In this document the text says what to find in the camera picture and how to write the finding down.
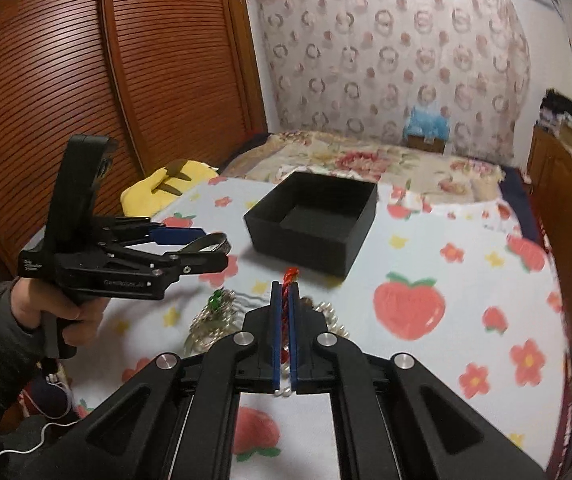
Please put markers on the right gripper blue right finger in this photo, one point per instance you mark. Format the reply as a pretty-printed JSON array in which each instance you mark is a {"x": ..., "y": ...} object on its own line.
[{"x": 309, "y": 339}]

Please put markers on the floral bed cover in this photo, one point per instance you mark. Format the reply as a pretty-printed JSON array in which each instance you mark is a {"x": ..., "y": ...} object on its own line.
[{"x": 441, "y": 179}]

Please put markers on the black square jewelry box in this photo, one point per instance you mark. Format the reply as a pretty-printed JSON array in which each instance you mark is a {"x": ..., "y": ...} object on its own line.
[{"x": 313, "y": 220}]

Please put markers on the yellow plush toy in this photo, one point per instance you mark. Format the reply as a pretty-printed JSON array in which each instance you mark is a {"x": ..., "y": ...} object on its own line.
[{"x": 154, "y": 193}]

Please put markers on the small brown cardboard box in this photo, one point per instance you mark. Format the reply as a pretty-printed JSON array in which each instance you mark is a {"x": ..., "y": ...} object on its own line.
[{"x": 429, "y": 144}]

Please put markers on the strawberry flower print cloth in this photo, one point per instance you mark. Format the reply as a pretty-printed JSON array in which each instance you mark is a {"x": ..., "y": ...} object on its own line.
[{"x": 448, "y": 362}]

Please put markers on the blue plastic bag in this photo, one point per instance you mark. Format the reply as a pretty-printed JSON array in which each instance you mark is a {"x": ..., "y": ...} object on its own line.
[{"x": 426, "y": 124}]

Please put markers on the person's left hand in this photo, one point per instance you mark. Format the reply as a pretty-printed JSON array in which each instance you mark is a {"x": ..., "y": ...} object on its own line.
[{"x": 30, "y": 299}]

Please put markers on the green bead silver jewelry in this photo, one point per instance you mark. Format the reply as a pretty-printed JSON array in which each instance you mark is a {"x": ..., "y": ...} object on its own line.
[{"x": 220, "y": 317}]

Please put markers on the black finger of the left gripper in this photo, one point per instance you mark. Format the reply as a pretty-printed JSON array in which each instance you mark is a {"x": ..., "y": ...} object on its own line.
[{"x": 206, "y": 255}]

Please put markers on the circle pattern lace curtain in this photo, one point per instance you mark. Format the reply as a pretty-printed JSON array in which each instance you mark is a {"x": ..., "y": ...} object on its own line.
[{"x": 358, "y": 67}]

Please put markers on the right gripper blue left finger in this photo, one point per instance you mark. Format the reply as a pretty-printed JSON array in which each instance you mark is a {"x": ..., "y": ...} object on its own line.
[{"x": 262, "y": 366}]

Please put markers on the clutter pile on sideboard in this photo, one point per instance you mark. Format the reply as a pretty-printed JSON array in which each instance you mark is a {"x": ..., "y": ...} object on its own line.
[{"x": 555, "y": 116}]

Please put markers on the brown louvered wardrobe door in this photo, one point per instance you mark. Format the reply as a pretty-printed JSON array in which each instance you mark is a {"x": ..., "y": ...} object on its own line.
[{"x": 167, "y": 79}]

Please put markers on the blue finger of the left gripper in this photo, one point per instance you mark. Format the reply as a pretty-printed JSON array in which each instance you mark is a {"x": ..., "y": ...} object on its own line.
[{"x": 163, "y": 235}]

